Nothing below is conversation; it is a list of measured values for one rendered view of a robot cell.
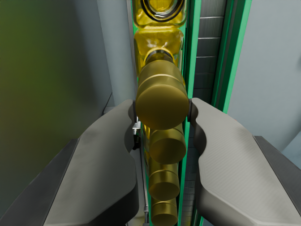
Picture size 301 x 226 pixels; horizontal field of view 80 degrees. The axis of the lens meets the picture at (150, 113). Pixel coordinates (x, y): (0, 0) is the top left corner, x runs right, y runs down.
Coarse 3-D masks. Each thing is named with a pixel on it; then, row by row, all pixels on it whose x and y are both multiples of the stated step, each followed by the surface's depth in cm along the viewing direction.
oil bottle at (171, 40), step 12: (144, 36) 19; (156, 36) 18; (168, 36) 18; (180, 36) 19; (144, 48) 18; (156, 48) 18; (168, 48) 18; (180, 48) 19; (144, 60) 19; (180, 60) 19
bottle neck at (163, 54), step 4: (152, 52) 18; (156, 52) 17; (160, 52) 17; (164, 52) 17; (168, 52) 18; (148, 56) 18; (152, 56) 16; (156, 56) 16; (160, 56) 16; (164, 56) 16; (168, 56) 17; (148, 60) 16; (152, 60) 16; (156, 60) 15; (168, 60) 16; (172, 60) 18
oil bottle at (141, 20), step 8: (136, 0) 16; (152, 0) 18; (160, 0) 18; (168, 0) 18; (136, 8) 17; (160, 8) 19; (184, 8) 17; (136, 16) 17; (144, 16) 17; (176, 16) 17; (184, 16) 17; (136, 24) 18; (144, 24) 18; (152, 24) 17; (160, 24) 17; (168, 24) 17; (176, 24) 18; (184, 24) 19
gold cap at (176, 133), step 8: (176, 128) 17; (152, 136) 16; (160, 136) 16; (168, 136) 15; (176, 136) 16; (152, 144) 16; (160, 144) 16; (168, 144) 16; (176, 144) 16; (184, 144) 16; (152, 152) 16; (160, 152) 16; (168, 152) 16; (176, 152) 16; (184, 152) 16; (160, 160) 17; (168, 160) 17; (176, 160) 17
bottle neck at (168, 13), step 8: (144, 0) 12; (176, 0) 12; (184, 0) 12; (144, 8) 12; (152, 8) 13; (168, 8) 14; (176, 8) 12; (152, 16) 12; (160, 16) 12; (168, 16) 12
